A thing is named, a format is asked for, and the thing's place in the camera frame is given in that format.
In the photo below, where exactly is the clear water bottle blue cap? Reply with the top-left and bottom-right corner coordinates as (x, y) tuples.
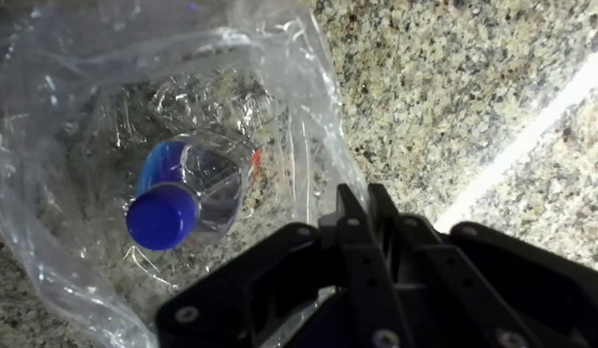
(124, 134), (250, 252)

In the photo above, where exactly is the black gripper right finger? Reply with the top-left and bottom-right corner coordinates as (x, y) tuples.
(366, 181), (598, 348)

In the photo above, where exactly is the clear plastic bag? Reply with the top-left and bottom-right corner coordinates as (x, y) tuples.
(0, 0), (372, 348)

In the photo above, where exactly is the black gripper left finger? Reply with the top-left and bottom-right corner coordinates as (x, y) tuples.
(155, 181), (418, 348)

